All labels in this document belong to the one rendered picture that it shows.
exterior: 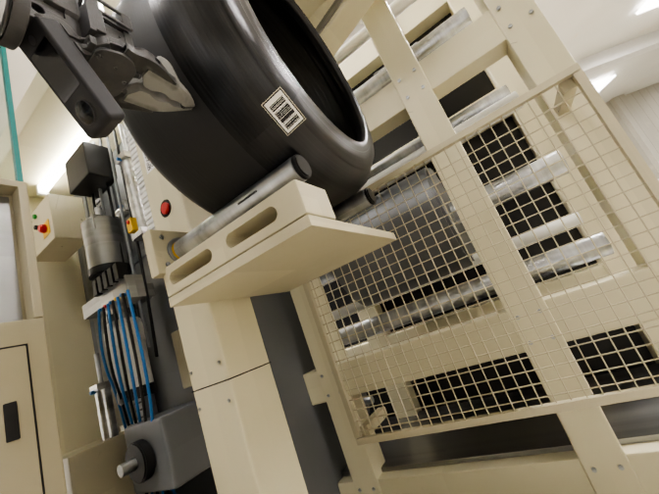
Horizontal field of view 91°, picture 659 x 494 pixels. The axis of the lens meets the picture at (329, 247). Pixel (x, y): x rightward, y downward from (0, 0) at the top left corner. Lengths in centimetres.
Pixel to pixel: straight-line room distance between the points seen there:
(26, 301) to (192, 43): 74
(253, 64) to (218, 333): 53
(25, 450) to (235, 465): 42
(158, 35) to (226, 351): 58
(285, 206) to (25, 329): 70
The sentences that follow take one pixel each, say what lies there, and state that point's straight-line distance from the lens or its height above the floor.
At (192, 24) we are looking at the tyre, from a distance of 59.
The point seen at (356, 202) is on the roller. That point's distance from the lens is 77.
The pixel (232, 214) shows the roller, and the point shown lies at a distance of 60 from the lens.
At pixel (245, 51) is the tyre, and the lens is 57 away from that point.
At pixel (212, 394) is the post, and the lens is 81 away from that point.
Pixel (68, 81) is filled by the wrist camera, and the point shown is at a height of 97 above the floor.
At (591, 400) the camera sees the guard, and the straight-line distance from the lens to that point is 94.
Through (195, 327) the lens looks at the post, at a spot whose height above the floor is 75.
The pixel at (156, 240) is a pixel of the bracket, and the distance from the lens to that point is 73.
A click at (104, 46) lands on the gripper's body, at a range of 49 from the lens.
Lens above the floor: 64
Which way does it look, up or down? 14 degrees up
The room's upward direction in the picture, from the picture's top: 21 degrees counter-clockwise
